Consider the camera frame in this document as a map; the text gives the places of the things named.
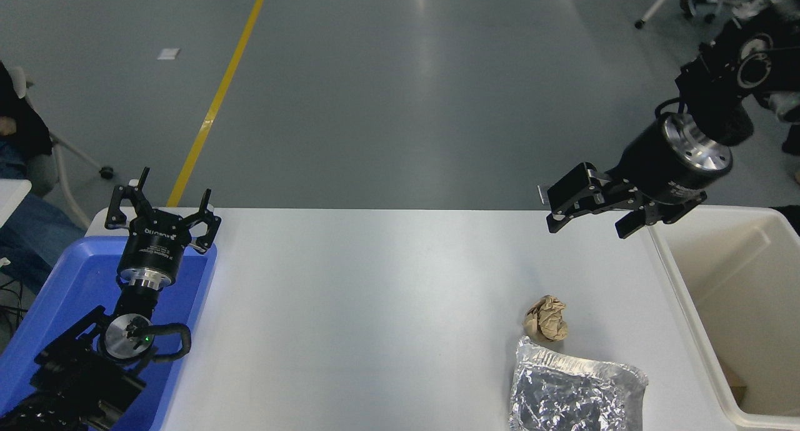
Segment grey white office chair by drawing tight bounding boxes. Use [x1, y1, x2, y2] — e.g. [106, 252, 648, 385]
[6, 66, 115, 229]

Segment crumpled tan paper ball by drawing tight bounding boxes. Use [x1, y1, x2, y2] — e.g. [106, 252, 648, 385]
[522, 295, 569, 343]

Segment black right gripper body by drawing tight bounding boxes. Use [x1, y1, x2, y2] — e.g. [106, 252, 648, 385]
[615, 115, 709, 206]

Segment small white side table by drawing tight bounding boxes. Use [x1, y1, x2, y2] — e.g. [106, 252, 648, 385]
[0, 180, 33, 227]

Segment blue plastic tray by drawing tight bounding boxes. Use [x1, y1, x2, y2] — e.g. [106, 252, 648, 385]
[0, 234, 218, 431]

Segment black floor cables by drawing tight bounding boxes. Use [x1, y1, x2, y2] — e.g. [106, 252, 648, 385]
[0, 274, 27, 333]

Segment large pale bin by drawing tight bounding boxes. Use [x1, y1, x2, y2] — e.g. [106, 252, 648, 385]
[647, 206, 800, 430]

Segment silver foil tray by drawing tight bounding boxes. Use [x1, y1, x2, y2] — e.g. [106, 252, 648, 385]
[509, 336, 649, 431]

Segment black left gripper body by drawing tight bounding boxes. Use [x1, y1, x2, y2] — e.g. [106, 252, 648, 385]
[118, 209, 195, 277]

